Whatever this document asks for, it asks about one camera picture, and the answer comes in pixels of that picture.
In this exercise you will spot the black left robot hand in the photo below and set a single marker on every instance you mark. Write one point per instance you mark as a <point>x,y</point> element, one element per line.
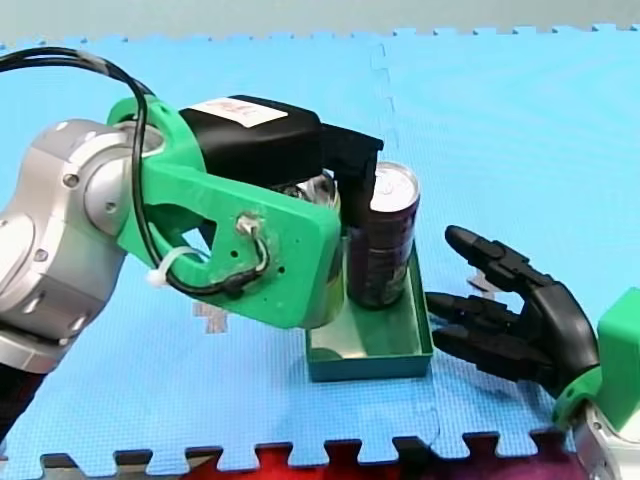
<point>260,145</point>

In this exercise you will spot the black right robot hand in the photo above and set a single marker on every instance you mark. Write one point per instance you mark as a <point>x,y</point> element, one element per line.
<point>550,340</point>

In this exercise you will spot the green drink can dark band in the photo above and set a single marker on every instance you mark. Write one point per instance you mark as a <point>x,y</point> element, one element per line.
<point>337,285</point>

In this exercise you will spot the dark purple drink can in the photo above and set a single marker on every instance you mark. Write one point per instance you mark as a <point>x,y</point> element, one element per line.
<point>390,250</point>

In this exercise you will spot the shallow green tray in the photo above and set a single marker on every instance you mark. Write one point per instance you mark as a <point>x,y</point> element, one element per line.
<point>380,358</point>

